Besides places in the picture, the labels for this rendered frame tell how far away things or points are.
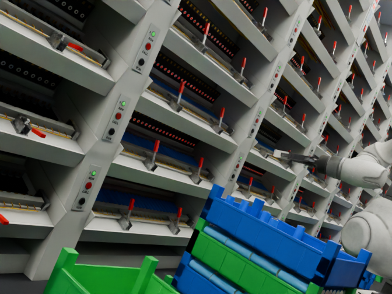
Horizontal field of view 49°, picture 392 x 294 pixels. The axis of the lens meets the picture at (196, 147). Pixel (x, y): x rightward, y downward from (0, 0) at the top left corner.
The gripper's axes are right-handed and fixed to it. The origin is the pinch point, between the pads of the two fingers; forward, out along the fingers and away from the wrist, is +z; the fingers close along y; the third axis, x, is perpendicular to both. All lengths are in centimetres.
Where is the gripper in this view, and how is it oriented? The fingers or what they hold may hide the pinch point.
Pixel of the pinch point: (282, 154)
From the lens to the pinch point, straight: 186.6
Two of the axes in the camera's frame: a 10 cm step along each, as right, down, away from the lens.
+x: 2.9, -9.5, 0.7
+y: 5.1, 2.2, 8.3
